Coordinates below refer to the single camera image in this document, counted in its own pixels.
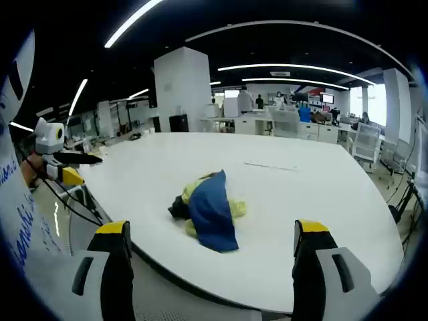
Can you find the white office chair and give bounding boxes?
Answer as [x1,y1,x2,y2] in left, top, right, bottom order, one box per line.
[347,122,383,170]
[268,106,301,138]

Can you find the yellow blue black garment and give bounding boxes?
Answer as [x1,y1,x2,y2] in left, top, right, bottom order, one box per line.
[167,169,247,252]

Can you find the black tripod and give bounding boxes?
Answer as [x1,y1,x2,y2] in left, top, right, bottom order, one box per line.
[387,172,428,247]

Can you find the white square pillar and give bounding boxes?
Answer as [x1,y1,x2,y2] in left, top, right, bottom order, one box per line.
[153,45,212,134]

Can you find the black cable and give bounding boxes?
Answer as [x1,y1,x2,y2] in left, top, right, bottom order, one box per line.
[23,156,104,228]

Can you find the white worn device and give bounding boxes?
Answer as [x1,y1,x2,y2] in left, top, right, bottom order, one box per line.
[0,29,36,128]

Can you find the white box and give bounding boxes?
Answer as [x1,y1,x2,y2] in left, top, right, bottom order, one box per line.
[223,98,240,118]

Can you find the person's left hand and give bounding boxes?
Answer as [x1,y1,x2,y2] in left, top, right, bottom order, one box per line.
[20,152,47,189]

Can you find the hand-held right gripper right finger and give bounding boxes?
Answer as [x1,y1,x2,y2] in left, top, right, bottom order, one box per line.
[292,219,381,321]

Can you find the grey mesh office chair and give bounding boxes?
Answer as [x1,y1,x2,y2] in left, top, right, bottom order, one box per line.
[55,185,263,321]

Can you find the black cabinet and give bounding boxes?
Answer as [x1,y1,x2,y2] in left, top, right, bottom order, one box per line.
[169,114,190,133]

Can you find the row of white desks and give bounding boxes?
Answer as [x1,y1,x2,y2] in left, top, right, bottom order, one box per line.
[200,113,340,144]

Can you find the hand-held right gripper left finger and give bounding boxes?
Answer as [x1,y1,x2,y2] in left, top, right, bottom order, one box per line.
[63,219,136,321]

